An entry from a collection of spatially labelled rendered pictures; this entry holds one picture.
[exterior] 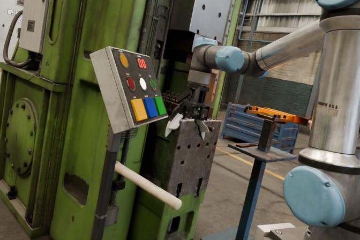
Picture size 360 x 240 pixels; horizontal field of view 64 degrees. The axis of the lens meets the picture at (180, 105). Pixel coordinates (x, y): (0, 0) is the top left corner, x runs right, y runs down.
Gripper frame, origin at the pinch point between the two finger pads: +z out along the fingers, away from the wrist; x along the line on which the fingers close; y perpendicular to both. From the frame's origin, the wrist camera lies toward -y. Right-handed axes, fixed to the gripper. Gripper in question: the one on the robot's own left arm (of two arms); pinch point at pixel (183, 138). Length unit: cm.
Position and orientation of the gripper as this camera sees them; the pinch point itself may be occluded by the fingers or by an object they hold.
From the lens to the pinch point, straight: 102.9
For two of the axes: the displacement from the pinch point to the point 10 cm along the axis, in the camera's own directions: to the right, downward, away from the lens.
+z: -2.0, 9.7, 1.3
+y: 4.2, 2.0, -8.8
